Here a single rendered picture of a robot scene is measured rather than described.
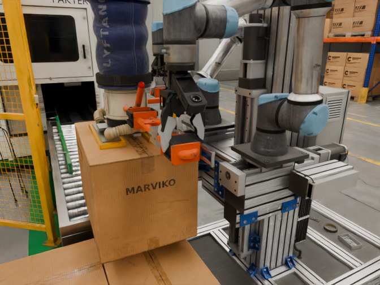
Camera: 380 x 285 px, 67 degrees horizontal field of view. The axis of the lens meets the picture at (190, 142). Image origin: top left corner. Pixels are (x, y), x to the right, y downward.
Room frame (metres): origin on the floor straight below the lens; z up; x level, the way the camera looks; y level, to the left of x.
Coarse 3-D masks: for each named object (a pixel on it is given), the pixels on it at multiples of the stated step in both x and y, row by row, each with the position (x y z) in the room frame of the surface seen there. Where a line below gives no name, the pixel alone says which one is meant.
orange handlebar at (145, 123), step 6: (150, 102) 1.30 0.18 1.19; (156, 102) 1.31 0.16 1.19; (126, 108) 1.10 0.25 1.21; (138, 120) 0.93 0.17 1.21; (144, 120) 0.89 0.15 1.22; (150, 120) 0.89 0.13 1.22; (156, 120) 0.89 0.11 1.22; (144, 126) 0.87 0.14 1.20; (150, 126) 0.84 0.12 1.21; (174, 132) 0.78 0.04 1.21; (186, 150) 0.63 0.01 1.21; (192, 150) 0.63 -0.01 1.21; (198, 150) 0.65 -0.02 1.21; (180, 156) 0.62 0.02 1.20; (186, 156) 0.62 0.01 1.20; (192, 156) 0.62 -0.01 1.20
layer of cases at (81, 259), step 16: (32, 256) 1.05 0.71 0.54; (48, 256) 1.05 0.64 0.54; (64, 256) 1.05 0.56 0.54; (80, 256) 1.05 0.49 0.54; (96, 256) 1.05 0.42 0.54; (128, 256) 1.05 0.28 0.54; (144, 256) 1.05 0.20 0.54; (160, 256) 1.05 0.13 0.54; (176, 256) 1.05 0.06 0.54; (192, 256) 1.05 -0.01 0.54; (0, 272) 0.96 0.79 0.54; (16, 272) 0.96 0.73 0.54; (32, 272) 0.96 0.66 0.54; (48, 272) 0.96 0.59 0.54; (64, 272) 0.96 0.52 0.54; (80, 272) 0.96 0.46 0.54; (96, 272) 0.96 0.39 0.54; (112, 272) 0.96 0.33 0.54; (128, 272) 0.96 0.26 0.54; (144, 272) 0.96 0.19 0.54; (160, 272) 0.96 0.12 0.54; (176, 272) 0.96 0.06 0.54; (192, 272) 0.96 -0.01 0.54; (208, 272) 0.96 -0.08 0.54
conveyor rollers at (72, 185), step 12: (72, 132) 2.94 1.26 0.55; (60, 144) 2.56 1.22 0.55; (72, 144) 2.59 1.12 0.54; (60, 156) 2.29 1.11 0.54; (72, 156) 2.26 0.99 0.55; (60, 168) 2.04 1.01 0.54; (72, 180) 1.83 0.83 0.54; (72, 192) 1.66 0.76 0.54; (72, 204) 1.50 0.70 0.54; (84, 204) 1.52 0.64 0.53; (72, 216) 1.40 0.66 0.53; (84, 216) 1.36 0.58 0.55
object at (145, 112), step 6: (132, 108) 1.01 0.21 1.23; (138, 108) 1.02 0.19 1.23; (144, 108) 1.03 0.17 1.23; (150, 108) 1.04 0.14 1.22; (132, 114) 0.95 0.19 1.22; (138, 114) 0.95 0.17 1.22; (144, 114) 0.95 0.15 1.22; (150, 114) 0.96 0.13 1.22; (156, 114) 0.97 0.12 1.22; (132, 120) 0.96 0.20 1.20; (132, 126) 0.94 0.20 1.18; (138, 126) 0.94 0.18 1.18
